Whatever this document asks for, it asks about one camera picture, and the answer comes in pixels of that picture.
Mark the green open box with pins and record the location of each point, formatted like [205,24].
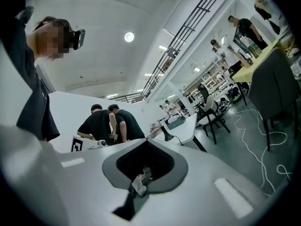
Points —
[176,123]

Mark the yellow table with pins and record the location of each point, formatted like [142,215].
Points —
[249,72]

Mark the grey upholstered chair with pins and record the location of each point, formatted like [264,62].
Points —
[272,83]

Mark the person's black shirt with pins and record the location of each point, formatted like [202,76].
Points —
[35,102]

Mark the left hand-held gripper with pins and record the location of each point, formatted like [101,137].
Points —
[77,145]

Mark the black head-worn camera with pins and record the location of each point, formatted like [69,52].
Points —
[79,39]

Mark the black mezzanine railing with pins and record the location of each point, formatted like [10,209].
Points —
[185,27]

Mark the black office chair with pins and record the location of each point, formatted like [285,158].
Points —
[203,92]

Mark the white table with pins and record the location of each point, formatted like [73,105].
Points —
[185,131]

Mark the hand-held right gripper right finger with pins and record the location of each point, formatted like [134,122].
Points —
[200,185]

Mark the black hanging jacket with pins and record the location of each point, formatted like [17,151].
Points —
[264,13]

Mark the person's face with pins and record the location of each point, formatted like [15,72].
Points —
[47,41]

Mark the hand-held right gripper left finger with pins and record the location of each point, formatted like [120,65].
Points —
[82,185]

